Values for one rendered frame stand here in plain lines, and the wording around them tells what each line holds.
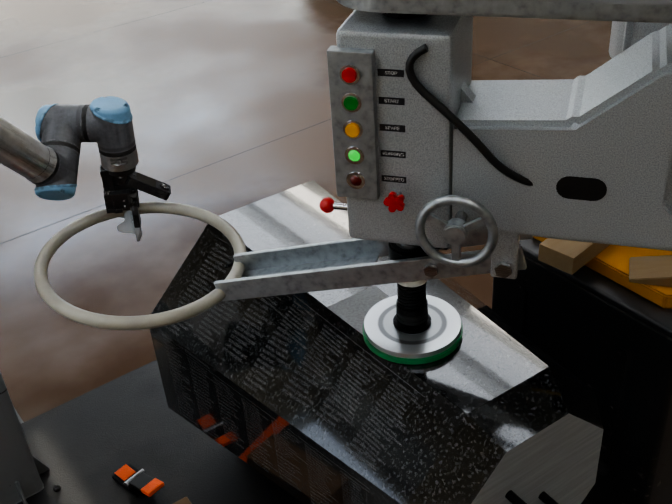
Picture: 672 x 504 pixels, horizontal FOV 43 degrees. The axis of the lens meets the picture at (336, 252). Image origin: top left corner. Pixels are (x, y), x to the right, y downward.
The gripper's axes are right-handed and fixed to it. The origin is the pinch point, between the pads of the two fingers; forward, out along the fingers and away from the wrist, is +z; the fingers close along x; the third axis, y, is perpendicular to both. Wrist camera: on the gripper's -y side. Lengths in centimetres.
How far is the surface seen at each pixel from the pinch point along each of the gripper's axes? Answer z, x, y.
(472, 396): -2, 78, -63
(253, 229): 2.7, 1.9, -29.4
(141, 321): -7.8, 47.0, 0.4
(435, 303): -4, 51, -64
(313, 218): 1.8, 1.5, -45.9
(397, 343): -4, 61, -52
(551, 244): -3, 34, -100
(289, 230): 2.1, 5.4, -38.6
